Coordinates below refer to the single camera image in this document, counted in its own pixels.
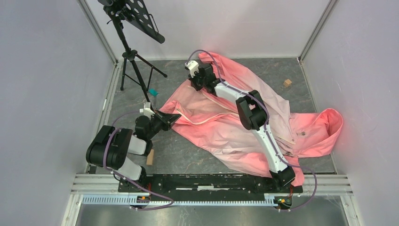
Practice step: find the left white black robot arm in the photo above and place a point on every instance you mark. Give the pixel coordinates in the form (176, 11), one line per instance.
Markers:
(110, 147)

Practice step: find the white slotted cable duct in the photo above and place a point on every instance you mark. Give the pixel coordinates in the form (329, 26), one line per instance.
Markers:
(136, 200)

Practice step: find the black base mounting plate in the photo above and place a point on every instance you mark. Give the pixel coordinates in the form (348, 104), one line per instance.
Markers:
(211, 187)

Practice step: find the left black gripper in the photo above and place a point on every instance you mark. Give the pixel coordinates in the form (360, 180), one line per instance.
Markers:
(167, 119)

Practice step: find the black perforated music stand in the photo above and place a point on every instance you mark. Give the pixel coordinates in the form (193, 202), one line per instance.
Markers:
(134, 12)

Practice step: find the small wooden cube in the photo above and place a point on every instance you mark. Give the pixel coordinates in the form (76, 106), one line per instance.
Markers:
(287, 83)

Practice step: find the long wooden block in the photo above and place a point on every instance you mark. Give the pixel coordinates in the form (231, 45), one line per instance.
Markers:
(150, 158)

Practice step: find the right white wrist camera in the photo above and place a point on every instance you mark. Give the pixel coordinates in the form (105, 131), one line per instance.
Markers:
(193, 67)

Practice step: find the pink zip jacket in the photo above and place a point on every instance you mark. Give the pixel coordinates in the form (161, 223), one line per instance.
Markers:
(212, 123)

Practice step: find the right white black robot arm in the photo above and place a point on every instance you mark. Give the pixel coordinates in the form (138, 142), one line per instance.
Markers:
(253, 115)

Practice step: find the small teal block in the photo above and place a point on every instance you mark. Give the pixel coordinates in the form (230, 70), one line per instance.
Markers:
(153, 92)

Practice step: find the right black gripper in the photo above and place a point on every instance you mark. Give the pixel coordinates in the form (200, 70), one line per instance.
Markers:
(193, 81)

